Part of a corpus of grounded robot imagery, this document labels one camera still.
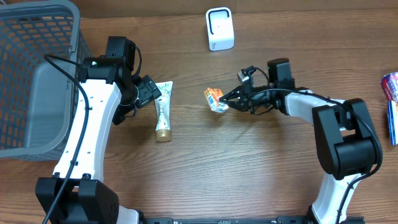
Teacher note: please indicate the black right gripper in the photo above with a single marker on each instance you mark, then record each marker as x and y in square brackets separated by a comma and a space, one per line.
[245, 100]

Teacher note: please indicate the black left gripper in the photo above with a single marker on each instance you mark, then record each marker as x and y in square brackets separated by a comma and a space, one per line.
[148, 90]

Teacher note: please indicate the white gold cosmetic tube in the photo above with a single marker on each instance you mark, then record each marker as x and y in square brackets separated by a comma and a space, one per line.
[162, 105]

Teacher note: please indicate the small orange white packet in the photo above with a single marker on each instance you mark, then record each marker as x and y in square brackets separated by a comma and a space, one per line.
[213, 96]

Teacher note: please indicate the red purple snack pack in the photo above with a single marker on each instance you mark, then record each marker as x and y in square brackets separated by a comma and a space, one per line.
[389, 86]

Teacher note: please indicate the yellow white snack bag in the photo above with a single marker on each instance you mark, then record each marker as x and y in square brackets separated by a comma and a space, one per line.
[392, 121]

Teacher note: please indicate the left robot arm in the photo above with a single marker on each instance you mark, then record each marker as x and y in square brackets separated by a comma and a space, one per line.
[109, 88]

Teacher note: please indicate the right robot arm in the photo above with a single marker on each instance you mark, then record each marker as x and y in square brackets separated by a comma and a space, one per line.
[348, 148]

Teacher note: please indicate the white barcode scanner stand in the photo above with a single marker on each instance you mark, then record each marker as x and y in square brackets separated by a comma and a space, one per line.
[219, 24]

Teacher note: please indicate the grey plastic shopping basket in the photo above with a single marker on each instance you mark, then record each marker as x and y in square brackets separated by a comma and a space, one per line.
[38, 102]

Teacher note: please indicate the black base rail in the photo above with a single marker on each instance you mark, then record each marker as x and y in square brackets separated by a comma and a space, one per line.
[277, 220]

